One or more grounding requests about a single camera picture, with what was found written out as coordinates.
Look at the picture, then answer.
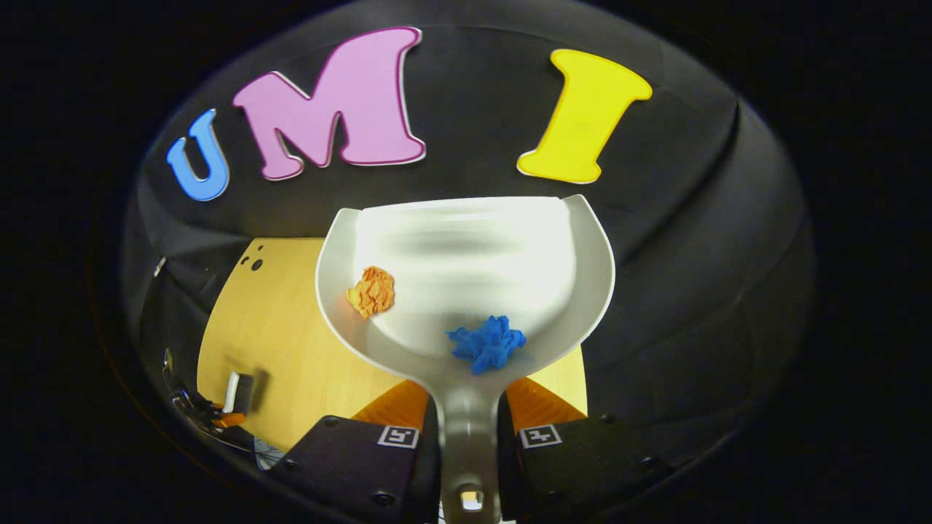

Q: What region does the blue paper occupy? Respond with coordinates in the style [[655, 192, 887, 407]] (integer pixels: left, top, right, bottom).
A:
[[446, 315, 526, 375]]

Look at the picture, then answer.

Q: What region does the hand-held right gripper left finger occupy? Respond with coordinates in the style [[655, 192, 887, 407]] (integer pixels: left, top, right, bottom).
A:
[[280, 378, 442, 524]]

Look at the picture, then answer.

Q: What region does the black backdrop cloth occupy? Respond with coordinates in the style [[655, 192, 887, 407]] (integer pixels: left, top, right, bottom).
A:
[[120, 0, 816, 474]]

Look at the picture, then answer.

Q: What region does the white dustpan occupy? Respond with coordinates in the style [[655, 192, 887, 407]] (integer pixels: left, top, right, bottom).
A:
[[315, 194, 616, 524]]

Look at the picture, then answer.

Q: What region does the orange paper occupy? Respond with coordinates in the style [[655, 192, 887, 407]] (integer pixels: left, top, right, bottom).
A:
[[347, 266, 395, 319]]

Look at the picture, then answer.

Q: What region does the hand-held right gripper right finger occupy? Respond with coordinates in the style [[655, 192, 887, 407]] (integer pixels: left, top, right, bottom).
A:
[[498, 376, 678, 522]]

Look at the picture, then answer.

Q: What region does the wooden desktop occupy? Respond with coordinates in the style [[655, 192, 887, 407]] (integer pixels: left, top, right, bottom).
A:
[[197, 238, 589, 452]]

